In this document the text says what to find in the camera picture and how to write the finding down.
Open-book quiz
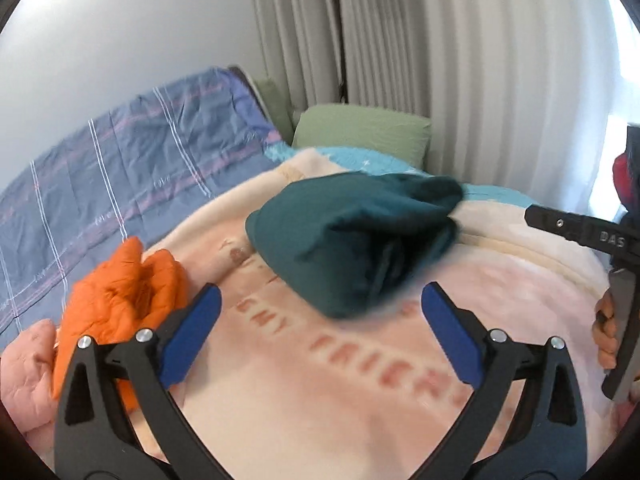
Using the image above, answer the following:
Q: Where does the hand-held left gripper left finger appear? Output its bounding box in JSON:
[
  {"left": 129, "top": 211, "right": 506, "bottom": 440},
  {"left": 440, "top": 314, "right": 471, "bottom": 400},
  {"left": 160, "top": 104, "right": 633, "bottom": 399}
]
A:
[{"left": 54, "top": 282, "right": 223, "bottom": 480}]

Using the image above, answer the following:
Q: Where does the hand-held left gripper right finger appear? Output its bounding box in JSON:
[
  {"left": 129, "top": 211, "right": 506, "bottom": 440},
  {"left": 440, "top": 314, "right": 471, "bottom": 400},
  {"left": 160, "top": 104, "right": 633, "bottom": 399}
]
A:
[{"left": 421, "top": 281, "right": 588, "bottom": 480}]

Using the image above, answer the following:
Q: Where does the large green pillow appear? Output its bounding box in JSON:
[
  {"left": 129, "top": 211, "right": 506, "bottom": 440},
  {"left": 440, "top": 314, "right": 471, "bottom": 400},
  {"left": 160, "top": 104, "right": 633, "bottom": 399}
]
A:
[{"left": 291, "top": 104, "right": 432, "bottom": 168}]

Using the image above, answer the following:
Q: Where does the orange puffer jacket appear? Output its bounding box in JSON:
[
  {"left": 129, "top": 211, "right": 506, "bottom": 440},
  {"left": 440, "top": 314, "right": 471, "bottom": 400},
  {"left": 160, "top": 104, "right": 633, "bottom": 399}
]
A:
[{"left": 51, "top": 236, "right": 190, "bottom": 411}]

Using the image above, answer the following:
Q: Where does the teal fleece garment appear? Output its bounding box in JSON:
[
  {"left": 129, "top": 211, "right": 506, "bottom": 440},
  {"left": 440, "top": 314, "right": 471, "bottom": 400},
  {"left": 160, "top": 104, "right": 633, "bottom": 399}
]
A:
[{"left": 245, "top": 172, "right": 466, "bottom": 318}]

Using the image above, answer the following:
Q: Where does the person's right hand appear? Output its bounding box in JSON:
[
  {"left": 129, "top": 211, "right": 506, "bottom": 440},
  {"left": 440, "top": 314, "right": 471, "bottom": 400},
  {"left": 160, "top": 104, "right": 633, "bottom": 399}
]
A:
[{"left": 592, "top": 289, "right": 618, "bottom": 372}]

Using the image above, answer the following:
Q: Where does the small green pillow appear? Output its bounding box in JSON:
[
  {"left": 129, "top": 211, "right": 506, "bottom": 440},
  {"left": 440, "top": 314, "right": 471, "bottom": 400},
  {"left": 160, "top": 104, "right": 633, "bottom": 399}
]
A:
[{"left": 252, "top": 77, "right": 296, "bottom": 143}]

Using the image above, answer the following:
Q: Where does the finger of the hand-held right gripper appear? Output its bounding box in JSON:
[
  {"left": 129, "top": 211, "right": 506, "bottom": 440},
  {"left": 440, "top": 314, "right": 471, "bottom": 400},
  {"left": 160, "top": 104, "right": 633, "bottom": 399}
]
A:
[{"left": 525, "top": 204, "right": 587, "bottom": 249}]

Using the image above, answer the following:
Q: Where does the pink plush blanket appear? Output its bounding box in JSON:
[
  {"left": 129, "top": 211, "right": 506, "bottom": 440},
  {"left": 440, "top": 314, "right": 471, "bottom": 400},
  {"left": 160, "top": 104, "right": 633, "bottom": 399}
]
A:
[{"left": 22, "top": 147, "right": 631, "bottom": 480}]

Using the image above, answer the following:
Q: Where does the white pleated curtain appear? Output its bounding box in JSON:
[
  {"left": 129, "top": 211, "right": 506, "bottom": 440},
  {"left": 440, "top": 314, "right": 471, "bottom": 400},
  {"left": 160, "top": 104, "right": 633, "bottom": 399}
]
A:
[{"left": 247, "top": 0, "right": 640, "bottom": 221}]

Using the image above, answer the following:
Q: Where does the pink puffer jacket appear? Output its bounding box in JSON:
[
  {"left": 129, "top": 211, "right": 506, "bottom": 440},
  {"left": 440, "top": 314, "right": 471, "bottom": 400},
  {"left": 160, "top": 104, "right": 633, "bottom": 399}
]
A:
[{"left": 0, "top": 319, "right": 63, "bottom": 433}]

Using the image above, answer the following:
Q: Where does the blue plaid quilt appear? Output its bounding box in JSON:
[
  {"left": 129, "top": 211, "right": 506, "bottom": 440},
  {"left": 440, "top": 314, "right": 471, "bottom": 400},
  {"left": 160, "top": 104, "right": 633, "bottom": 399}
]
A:
[{"left": 0, "top": 66, "right": 286, "bottom": 351}]

